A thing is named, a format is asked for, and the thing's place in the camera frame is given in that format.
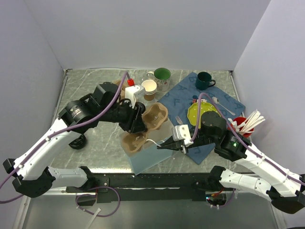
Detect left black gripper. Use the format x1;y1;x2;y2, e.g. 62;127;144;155
100;98;147;134

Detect light blue paper bag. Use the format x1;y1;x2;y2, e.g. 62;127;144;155
120;119;173;175

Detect brown pulp cup carrier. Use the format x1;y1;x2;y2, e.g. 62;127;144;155
121;102;168;154

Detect stack of brown paper cups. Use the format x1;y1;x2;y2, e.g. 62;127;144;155
141;80;157;101

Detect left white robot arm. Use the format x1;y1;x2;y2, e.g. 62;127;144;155
3;82;147;198

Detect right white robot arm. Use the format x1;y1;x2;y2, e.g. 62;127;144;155
157;111;305;214

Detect silver fork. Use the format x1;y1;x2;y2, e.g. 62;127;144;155
175;116;183;125

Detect yellow dotted plate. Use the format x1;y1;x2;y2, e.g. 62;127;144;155
187;102;220;126

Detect blue alphabet cloth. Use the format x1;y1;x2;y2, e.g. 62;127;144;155
159;71;245;164

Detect white mug green interior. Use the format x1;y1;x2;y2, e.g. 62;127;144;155
146;68;171;92

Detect black lid stack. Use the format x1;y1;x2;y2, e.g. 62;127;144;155
69;135;87;150

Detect silver spoon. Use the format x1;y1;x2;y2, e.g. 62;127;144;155
212;96;235;115

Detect red cup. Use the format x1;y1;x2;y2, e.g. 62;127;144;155
231;117;254;137

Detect dark green mug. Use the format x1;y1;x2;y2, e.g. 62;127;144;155
195;72;216;90

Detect white paper-wrapped straws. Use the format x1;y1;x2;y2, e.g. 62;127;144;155
228;110;265;132

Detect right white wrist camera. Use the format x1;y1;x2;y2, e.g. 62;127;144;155
172;125;193;146

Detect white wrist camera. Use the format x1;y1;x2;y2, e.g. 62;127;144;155
172;125;193;146
125;79;145;108

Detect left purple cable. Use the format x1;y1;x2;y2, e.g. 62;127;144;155
0;71;133;217

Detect purple cable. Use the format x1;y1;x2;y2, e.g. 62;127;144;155
190;93;305;208
0;71;133;217

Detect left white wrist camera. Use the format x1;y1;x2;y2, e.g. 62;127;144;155
125;79;145;108

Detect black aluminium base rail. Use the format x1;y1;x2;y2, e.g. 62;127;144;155
23;171;239;203

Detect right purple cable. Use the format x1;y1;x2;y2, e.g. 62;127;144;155
190;93;305;208

